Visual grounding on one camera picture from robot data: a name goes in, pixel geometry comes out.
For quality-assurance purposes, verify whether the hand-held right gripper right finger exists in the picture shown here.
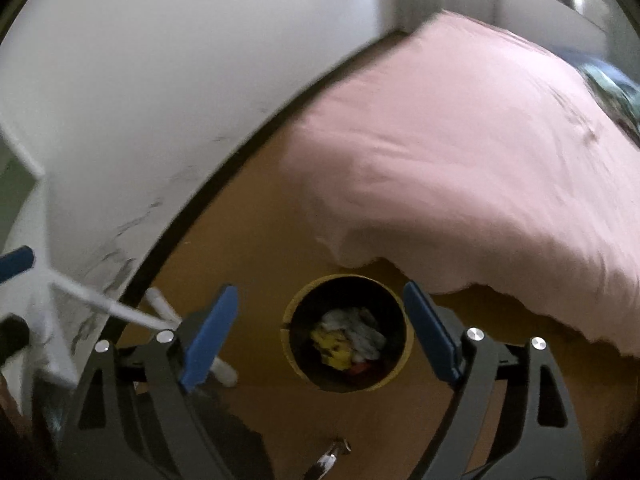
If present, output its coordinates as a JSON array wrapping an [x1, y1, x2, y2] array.
[[403, 281, 588, 480]]

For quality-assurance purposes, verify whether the round trash bin yellow rim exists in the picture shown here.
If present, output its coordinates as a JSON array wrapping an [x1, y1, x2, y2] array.
[[281, 274, 416, 393]]

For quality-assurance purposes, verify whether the pink blanket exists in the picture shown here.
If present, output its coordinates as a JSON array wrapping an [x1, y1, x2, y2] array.
[[280, 10, 640, 356]]

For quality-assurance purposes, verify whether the white drying rack frame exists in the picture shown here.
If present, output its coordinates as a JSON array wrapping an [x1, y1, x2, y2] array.
[[0, 130, 176, 396]]

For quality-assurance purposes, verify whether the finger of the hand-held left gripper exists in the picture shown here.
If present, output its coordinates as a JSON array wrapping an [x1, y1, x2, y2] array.
[[0, 246, 36, 283], [0, 315, 32, 367]]

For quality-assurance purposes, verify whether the chrome metal leg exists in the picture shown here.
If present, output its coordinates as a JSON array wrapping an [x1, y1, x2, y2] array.
[[302, 437, 352, 480]]

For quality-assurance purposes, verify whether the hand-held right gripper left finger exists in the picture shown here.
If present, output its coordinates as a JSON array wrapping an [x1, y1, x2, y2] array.
[[62, 284, 276, 480]]

